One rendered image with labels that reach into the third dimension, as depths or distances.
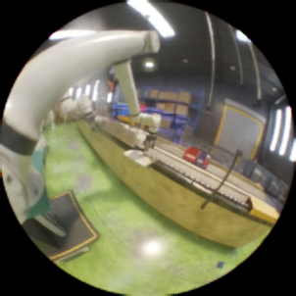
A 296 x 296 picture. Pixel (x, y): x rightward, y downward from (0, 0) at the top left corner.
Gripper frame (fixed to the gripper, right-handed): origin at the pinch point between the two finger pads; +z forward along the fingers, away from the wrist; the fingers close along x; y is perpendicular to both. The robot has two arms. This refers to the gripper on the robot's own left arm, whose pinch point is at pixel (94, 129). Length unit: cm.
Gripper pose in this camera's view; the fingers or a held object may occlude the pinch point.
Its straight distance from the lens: 87.3
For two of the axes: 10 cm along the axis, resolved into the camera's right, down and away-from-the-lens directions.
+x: -7.2, -2.9, 6.3
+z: 1.7, 8.0, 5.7
